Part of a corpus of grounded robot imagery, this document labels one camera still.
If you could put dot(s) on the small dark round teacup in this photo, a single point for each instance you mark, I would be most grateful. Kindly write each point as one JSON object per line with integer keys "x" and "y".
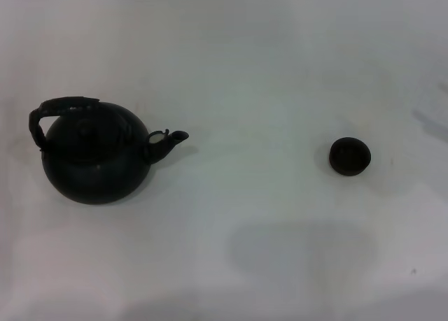
{"x": 350, "y": 156}

